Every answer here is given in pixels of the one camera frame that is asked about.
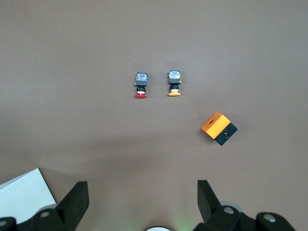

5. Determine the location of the brown table mat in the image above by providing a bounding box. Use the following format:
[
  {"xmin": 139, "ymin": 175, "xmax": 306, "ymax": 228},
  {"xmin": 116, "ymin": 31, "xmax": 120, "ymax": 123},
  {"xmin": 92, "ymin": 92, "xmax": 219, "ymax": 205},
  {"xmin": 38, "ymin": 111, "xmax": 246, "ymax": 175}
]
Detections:
[{"xmin": 0, "ymin": 0, "xmax": 308, "ymax": 231}]

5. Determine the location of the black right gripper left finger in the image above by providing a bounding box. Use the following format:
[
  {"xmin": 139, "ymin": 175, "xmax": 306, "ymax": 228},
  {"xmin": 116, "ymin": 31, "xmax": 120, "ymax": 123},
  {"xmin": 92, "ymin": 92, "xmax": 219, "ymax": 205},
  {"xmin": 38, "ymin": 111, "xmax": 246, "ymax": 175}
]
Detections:
[{"xmin": 0, "ymin": 180, "xmax": 90, "ymax": 231}]

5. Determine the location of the yellow push button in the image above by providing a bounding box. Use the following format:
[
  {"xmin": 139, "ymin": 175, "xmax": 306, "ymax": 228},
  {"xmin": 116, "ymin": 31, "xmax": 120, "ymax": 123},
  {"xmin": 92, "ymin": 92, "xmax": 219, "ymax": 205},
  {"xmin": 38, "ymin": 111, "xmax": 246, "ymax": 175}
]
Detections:
[{"xmin": 166, "ymin": 70, "xmax": 182, "ymax": 97}]

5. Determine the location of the orange black switch box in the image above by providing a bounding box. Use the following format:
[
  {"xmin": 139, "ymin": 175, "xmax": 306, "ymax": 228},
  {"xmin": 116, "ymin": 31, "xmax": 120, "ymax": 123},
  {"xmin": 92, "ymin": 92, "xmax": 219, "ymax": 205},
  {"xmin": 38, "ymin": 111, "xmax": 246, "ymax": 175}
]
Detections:
[{"xmin": 201, "ymin": 112, "xmax": 238, "ymax": 147}]

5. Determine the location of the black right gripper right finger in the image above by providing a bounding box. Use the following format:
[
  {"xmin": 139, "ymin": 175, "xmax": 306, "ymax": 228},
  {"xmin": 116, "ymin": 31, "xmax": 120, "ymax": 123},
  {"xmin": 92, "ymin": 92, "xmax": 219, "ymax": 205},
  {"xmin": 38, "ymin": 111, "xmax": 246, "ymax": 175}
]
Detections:
[{"xmin": 193, "ymin": 180, "xmax": 297, "ymax": 231}]

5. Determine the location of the red push button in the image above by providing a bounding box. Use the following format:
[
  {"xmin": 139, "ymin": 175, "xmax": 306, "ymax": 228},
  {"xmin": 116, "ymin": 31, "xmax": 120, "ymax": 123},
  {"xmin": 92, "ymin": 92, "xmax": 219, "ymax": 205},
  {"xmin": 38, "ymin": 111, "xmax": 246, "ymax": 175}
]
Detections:
[{"xmin": 133, "ymin": 71, "xmax": 150, "ymax": 99}]

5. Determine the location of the white drawer cabinet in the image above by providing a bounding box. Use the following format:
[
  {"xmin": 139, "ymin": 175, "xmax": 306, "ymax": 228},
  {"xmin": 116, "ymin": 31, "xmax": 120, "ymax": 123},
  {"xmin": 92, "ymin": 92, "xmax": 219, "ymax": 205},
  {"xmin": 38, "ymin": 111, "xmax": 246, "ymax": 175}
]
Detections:
[{"xmin": 0, "ymin": 167, "xmax": 57, "ymax": 223}]

